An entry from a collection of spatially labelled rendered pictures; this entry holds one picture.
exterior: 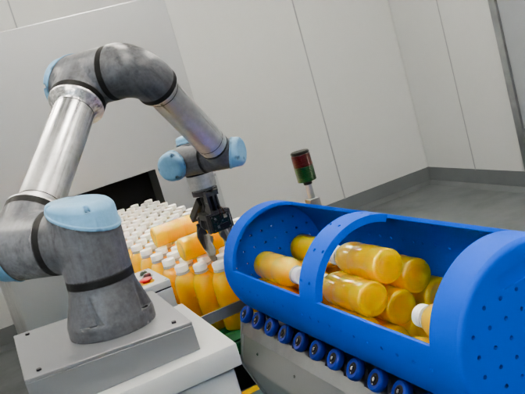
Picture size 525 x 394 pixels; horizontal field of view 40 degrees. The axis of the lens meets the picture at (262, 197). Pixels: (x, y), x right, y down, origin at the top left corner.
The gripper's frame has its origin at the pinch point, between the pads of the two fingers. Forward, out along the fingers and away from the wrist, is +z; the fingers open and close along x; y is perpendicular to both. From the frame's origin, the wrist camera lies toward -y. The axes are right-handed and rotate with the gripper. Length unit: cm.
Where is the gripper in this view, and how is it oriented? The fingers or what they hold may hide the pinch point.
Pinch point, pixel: (222, 256)
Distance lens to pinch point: 202.8
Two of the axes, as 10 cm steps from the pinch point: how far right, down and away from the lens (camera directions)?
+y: 4.2, 0.5, -9.1
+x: 8.7, -3.2, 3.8
